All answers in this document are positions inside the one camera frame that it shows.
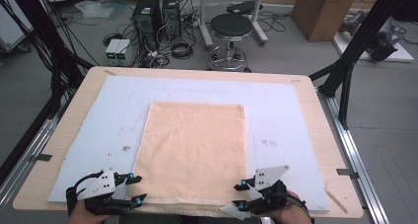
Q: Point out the white stand leg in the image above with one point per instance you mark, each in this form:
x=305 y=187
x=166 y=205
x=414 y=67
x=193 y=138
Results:
x=204 y=23
x=258 y=20

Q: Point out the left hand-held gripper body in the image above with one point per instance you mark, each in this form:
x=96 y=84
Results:
x=102 y=206

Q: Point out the person's right hand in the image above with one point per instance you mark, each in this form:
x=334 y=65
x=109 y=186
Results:
x=292 y=214

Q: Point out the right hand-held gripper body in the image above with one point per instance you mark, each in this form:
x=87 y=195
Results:
x=272 y=197

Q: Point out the slim black computer tower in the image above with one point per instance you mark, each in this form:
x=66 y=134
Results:
x=171 y=16

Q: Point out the grey tape strip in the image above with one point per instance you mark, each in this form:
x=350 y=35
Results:
x=346 y=173
x=42 y=157

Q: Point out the black round stool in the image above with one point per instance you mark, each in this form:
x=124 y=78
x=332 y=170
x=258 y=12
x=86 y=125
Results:
x=231 y=24

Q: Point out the large black computer tower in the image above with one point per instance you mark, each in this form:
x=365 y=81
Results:
x=146 y=18

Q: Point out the white panel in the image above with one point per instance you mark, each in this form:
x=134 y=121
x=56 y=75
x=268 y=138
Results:
x=10 y=26

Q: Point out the thin wooden stick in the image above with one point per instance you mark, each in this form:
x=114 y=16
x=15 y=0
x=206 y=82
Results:
x=335 y=200

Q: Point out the cream towel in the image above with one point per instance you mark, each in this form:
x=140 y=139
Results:
x=194 y=151

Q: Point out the aluminium rail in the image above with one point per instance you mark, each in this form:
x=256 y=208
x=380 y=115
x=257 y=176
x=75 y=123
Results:
x=355 y=151
x=23 y=158

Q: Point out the white grid mat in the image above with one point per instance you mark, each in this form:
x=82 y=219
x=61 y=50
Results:
x=279 y=112

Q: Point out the grey machine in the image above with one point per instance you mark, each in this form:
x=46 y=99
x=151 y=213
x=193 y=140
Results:
x=381 y=43

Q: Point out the white board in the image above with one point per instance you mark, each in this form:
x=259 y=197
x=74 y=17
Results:
x=402 y=54

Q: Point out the black flat bag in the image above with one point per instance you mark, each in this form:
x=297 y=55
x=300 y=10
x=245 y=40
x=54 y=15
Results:
x=243 y=7

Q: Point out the white power supply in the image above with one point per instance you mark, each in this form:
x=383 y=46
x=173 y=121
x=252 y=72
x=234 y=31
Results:
x=124 y=51
x=111 y=51

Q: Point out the person's left hand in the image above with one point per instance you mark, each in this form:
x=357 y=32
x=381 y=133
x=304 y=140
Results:
x=82 y=217

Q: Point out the clear plastic bag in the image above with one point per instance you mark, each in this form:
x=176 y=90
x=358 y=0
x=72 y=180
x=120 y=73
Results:
x=93 y=9

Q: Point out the cardboard box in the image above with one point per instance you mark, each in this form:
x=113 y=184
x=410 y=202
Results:
x=322 y=16

